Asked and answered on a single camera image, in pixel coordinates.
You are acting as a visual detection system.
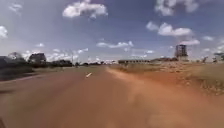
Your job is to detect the tall tower building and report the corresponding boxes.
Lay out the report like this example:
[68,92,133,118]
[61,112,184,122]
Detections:
[175,44,189,62]

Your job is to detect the dark roofed building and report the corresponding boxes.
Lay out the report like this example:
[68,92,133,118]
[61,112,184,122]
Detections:
[28,52,47,64]

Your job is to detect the dark trees and bushes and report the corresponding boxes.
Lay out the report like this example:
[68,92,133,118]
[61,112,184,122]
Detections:
[0,51,76,75]

